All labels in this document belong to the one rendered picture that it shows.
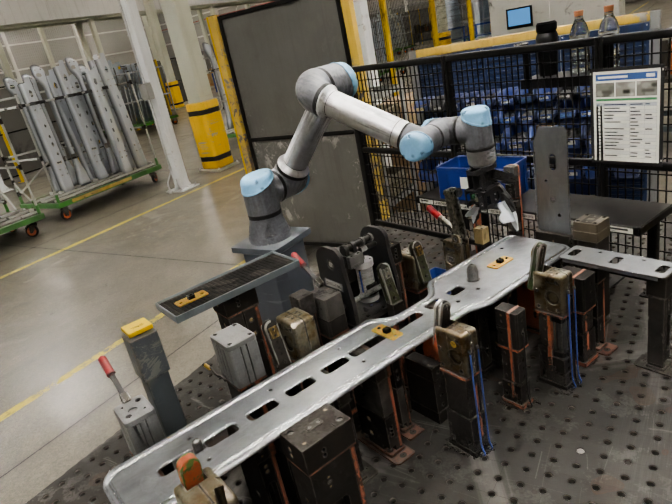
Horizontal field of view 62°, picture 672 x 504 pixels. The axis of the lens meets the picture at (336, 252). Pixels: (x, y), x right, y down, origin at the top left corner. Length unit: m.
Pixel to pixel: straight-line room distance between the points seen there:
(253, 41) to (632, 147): 3.02
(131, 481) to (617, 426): 1.13
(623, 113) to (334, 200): 2.68
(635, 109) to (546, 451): 1.08
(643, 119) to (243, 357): 1.39
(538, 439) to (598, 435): 0.14
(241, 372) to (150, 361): 0.24
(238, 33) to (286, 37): 0.45
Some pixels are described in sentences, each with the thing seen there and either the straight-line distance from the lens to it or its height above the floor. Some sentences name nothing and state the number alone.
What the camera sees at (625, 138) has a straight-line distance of 2.03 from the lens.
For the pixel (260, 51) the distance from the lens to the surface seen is 4.35.
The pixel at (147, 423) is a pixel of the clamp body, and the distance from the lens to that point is 1.30.
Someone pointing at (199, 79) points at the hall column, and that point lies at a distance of 9.33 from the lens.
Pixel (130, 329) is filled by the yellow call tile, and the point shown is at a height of 1.16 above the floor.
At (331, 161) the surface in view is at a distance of 4.18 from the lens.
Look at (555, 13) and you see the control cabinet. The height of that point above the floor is 1.39.
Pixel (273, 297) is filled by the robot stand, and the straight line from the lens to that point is 1.96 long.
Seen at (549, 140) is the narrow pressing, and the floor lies 1.30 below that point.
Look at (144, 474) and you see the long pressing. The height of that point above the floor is 1.00.
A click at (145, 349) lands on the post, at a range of 1.43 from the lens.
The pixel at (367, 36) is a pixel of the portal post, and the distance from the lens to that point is 6.18.
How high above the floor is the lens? 1.72
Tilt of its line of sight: 21 degrees down
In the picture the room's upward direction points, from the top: 12 degrees counter-clockwise
